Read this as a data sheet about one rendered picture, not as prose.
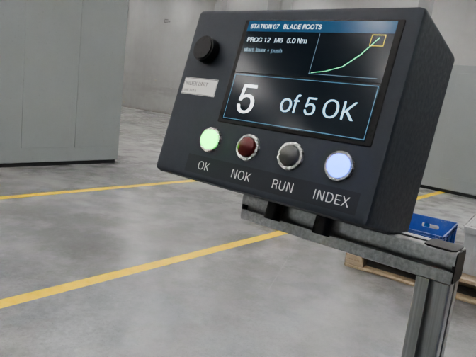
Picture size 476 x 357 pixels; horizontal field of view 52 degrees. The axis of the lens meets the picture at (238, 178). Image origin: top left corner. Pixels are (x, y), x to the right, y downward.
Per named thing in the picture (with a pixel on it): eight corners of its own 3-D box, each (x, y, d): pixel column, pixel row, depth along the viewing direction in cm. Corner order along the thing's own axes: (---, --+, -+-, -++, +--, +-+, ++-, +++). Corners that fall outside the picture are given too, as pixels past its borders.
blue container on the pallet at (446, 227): (453, 249, 382) (459, 223, 378) (438, 268, 331) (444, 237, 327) (401, 236, 403) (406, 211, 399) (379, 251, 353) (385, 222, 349)
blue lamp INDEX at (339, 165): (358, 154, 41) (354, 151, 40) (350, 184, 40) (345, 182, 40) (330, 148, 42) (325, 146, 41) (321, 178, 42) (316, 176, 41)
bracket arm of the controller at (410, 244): (460, 279, 44) (467, 247, 43) (451, 287, 42) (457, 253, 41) (255, 214, 58) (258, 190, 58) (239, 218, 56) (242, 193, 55)
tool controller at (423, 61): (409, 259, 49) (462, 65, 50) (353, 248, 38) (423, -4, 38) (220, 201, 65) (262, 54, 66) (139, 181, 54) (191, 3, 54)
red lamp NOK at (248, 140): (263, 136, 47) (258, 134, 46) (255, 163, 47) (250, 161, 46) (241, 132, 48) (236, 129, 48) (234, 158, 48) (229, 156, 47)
